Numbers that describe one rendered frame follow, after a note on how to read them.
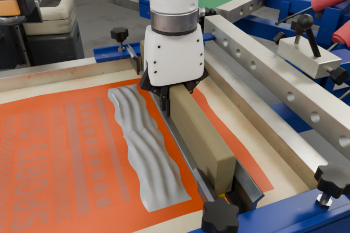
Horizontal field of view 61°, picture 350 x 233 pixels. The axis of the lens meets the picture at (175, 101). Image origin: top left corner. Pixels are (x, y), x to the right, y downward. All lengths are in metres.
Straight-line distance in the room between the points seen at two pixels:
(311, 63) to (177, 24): 0.30
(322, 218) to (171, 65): 0.31
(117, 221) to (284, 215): 0.23
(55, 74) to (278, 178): 0.56
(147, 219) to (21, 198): 0.20
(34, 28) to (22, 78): 0.76
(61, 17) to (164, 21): 1.07
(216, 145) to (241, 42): 0.40
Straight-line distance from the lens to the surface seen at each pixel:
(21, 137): 0.66
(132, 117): 0.63
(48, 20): 1.51
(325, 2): 1.08
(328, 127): 0.57
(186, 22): 0.47
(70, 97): 0.73
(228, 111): 0.66
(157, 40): 0.48
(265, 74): 0.68
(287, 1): 1.17
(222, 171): 0.42
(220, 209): 0.35
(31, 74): 0.79
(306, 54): 0.66
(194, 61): 0.52
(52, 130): 0.65
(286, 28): 1.21
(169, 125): 0.55
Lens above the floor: 1.35
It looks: 36 degrees down
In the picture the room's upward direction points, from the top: straight up
